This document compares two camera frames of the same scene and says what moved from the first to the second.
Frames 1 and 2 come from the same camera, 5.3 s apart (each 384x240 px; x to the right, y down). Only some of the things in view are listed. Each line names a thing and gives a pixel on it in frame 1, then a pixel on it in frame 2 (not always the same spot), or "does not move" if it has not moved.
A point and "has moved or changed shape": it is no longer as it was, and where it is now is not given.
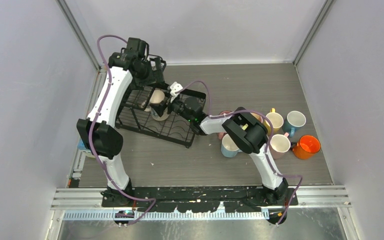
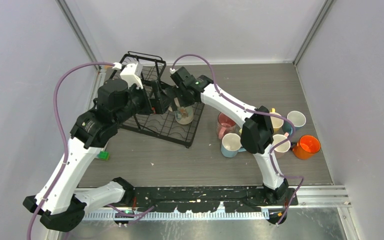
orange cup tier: [307, 146] does not move
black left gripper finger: [159, 76] to [160, 102]
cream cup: [158, 96] has moved or changed shape
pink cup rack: [279, 144] does not move
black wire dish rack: [135, 115] does not move
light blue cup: [228, 148] does not move
